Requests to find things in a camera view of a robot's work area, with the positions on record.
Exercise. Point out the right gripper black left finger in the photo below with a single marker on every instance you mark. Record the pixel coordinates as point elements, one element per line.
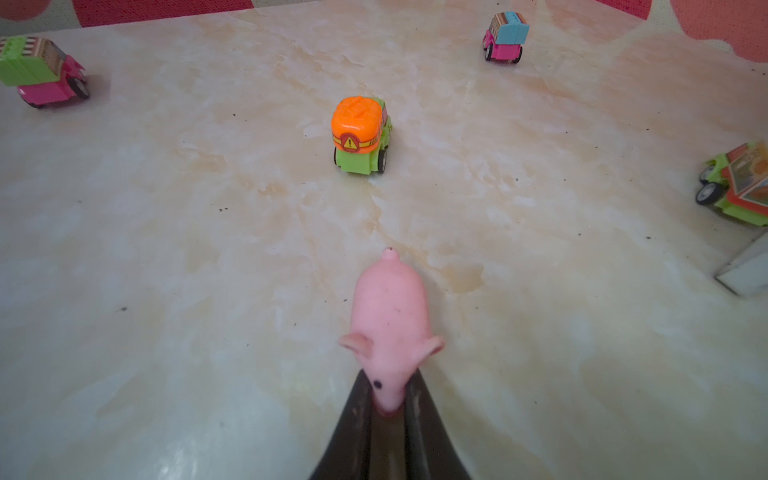
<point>347,456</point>

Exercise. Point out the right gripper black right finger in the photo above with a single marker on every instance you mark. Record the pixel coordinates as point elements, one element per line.
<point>429,453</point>

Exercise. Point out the wooden two-tier white-frame shelf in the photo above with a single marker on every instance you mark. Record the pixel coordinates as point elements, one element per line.
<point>747,274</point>

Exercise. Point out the pink blue toy car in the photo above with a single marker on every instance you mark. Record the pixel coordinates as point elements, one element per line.
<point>504,39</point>

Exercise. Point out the orange green toy car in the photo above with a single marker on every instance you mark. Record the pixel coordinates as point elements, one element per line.
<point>361,129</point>

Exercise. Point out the multicolour toy car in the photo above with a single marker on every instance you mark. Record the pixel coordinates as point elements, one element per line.
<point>735,182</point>

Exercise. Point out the pink green toy car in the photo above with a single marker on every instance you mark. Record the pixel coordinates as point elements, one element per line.
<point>41,72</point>

